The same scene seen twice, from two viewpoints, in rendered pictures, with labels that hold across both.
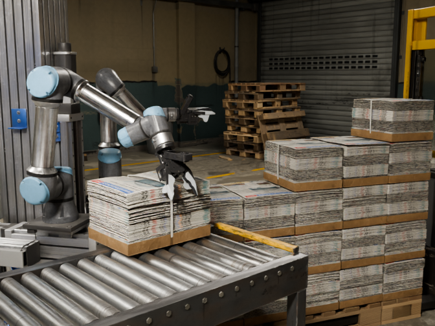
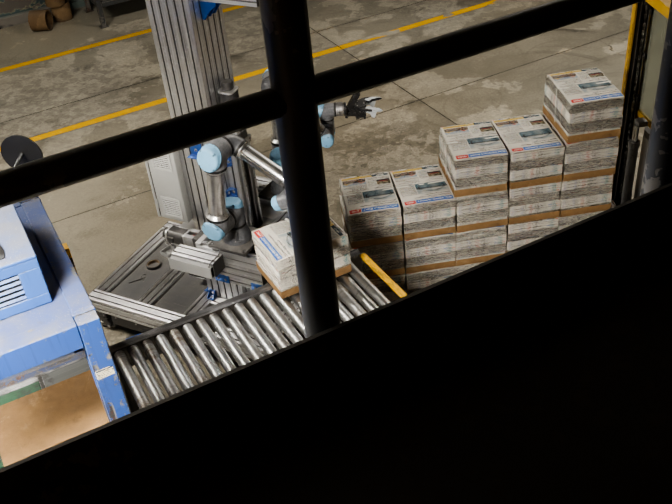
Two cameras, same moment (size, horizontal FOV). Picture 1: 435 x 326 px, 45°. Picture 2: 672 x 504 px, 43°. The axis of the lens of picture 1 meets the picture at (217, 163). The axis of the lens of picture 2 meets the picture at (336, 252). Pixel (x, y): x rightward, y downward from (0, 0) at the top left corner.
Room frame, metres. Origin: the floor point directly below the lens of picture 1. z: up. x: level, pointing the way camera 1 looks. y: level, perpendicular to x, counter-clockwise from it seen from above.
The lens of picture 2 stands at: (-1.14, -0.81, 3.33)
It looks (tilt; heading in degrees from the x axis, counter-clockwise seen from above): 37 degrees down; 16
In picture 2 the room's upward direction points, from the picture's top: 6 degrees counter-clockwise
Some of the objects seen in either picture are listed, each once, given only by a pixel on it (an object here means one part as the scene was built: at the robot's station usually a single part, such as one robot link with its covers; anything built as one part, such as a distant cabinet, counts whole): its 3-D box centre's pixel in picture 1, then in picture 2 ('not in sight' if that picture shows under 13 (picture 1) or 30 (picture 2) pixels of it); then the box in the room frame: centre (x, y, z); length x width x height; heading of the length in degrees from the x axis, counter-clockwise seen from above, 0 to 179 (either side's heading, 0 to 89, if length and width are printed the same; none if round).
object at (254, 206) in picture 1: (278, 258); (447, 241); (2.81, -0.34, 0.42); 1.17 x 0.39 x 0.83; 111
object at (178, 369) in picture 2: not in sight; (177, 367); (1.27, 0.66, 0.77); 0.47 x 0.05 x 0.05; 41
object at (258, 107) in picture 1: (263, 118); not in sight; (9.64, -0.85, 0.65); 1.33 x 0.94 x 1.30; 135
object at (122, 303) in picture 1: (98, 289); (257, 333); (1.53, 0.37, 0.77); 0.47 x 0.05 x 0.05; 41
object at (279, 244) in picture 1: (254, 236); (384, 276); (1.96, -0.14, 0.81); 0.43 x 0.03 x 0.02; 41
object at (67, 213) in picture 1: (59, 207); (236, 229); (2.18, 0.67, 0.87); 0.15 x 0.15 x 0.10
